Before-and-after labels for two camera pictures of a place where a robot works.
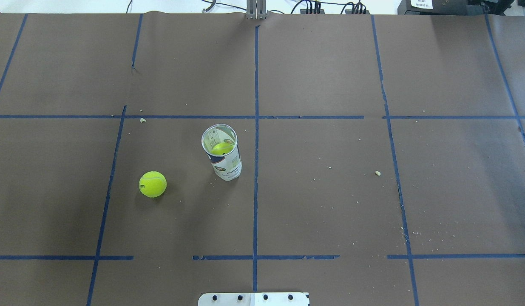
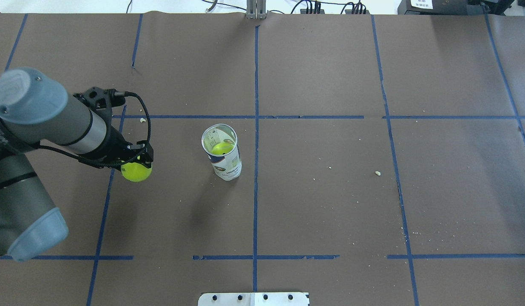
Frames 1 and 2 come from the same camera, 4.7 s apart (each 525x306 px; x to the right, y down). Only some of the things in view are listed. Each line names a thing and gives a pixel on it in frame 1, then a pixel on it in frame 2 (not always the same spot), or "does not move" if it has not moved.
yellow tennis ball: (152, 184) → (134, 172)
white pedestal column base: (253, 299) does not move
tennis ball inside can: (220, 148) does not move
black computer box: (477, 7) does not move
